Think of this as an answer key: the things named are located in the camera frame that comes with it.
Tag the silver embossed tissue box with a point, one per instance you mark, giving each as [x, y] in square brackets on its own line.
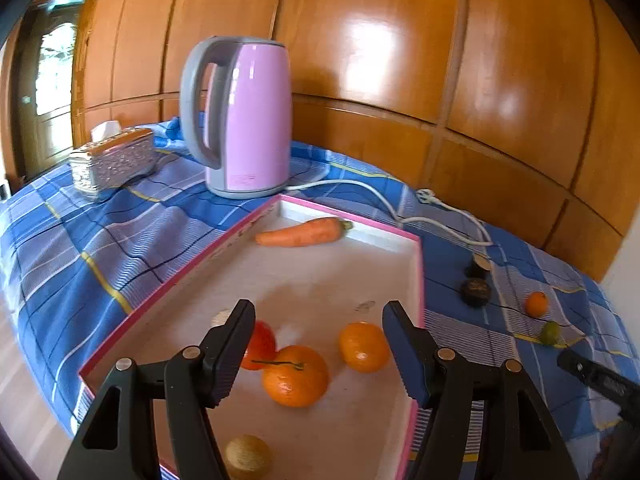
[115, 170]

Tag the dark brown round fruit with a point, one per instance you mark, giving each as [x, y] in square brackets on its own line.
[476, 292]

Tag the wooden panelled wardrobe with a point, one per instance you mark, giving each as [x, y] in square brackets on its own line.
[375, 35]

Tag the small orange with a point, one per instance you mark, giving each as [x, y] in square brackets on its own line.
[536, 304]

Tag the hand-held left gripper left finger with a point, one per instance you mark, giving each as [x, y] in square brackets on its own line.
[232, 350]

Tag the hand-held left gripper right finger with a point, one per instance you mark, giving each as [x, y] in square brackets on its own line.
[405, 355]

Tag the blue plaid tablecloth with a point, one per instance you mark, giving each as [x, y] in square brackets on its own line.
[125, 240]

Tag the yellow-green round fruit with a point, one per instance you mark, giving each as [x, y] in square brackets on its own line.
[249, 456]

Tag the orange with stem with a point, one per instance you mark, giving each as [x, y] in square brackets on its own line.
[295, 377]

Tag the carrot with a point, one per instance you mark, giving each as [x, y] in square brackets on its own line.
[300, 234]

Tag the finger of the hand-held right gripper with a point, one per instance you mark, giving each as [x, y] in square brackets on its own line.
[595, 377]

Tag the pink electric kettle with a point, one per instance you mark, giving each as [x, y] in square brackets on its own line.
[255, 120]

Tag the cut purple eggplant piece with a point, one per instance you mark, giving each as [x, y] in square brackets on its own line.
[478, 266]

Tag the red tomato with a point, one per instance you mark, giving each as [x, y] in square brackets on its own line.
[262, 345]

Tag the green tomato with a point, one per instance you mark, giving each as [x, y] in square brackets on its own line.
[550, 333]

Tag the beige cut root piece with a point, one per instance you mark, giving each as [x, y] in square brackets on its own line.
[221, 319]

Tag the white tissue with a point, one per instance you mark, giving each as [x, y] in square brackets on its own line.
[106, 131]

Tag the pink shallow tray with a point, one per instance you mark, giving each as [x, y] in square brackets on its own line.
[325, 280]

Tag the wooden door with glass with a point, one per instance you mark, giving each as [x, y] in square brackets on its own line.
[42, 85]

